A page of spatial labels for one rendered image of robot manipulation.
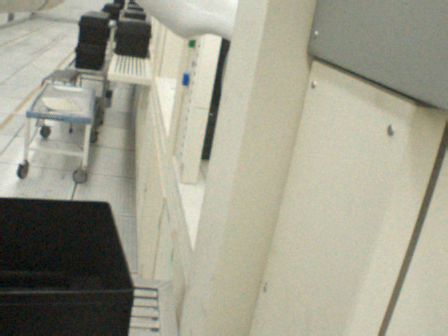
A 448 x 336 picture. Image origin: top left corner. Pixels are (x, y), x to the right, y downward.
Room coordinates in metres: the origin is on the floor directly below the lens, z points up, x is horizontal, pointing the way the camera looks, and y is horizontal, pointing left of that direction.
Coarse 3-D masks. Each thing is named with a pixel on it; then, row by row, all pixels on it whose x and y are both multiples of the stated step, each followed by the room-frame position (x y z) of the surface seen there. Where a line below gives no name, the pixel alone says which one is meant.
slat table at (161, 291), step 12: (144, 288) 0.79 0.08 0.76; (156, 288) 0.80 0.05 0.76; (168, 288) 0.80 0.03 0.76; (144, 300) 0.75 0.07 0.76; (156, 300) 0.78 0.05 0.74; (168, 300) 0.76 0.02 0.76; (132, 312) 0.71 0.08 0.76; (144, 312) 0.71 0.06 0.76; (156, 312) 0.72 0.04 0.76; (168, 312) 0.73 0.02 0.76; (132, 324) 0.68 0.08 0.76; (144, 324) 0.68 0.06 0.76; (156, 324) 0.69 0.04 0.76; (168, 324) 0.69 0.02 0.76
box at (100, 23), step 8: (80, 16) 4.47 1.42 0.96; (88, 16) 4.48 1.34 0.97; (96, 16) 4.53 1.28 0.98; (104, 16) 4.68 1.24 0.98; (80, 24) 4.45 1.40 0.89; (88, 24) 4.47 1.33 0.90; (96, 24) 4.48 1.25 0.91; (104, 24) 4.50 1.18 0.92; (80, 32) 4.46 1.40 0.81; (88, 32) 4.47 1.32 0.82; (96, 32) 4.49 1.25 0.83; (104, 32) 4.52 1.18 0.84; (80, 40) 4.46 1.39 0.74; (88, 40) 4.48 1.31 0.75; (96, 40) 4.49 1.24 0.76; (104, 40) 4.61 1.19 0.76
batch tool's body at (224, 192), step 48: (240, 0) 0.52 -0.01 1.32; (288, 0) 0.42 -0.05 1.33; (192, 48) 1.25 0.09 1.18; (240, 48) 0.48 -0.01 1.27; (288, 48) 0.42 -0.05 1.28; (192, 96) 1.09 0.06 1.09; (240, 96) 0.45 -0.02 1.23; (288, 96) 0.42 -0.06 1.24; (192, 144) 1.10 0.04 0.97; (240, 144) 0.42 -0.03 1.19; (288, 144) 0.42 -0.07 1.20; (192, 192) 1.05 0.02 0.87; (240, 192) 0.42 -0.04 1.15; (192, 240) 0.82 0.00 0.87; (240, 240) 0.42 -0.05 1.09; (192, 288) 0.50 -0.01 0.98; (240, 288) 0.42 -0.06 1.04
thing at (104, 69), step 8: (72, 64) 4.64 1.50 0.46; (104, 64) 4.96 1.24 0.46; (80, 72) 4.46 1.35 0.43; (88, 72) 4.47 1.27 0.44; (96, 72) 4.49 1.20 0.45; (104, 72) 4.51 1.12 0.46; (96, 80) 5.32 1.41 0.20; (104, 80) 4.51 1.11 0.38; (104, 88) 4.51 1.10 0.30; (96, 96) 4.51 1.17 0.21; (104, 96) 4.52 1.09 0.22; (96, 112) 4.50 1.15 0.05
